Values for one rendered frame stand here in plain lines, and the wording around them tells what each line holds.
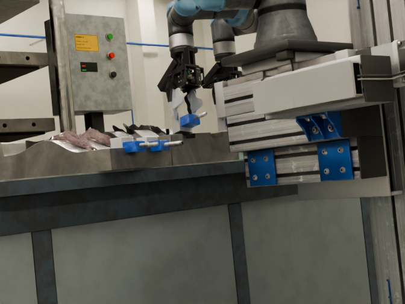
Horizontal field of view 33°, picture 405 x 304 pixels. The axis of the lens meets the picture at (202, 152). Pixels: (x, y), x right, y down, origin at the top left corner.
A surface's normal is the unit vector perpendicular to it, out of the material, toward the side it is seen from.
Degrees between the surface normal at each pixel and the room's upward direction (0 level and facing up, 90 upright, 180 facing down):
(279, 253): 90
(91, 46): 90
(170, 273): 90
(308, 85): 90
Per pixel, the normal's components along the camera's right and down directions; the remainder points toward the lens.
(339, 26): -0.73, 0.05
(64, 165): -0.54, 0.03
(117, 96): 0.65, -0.09
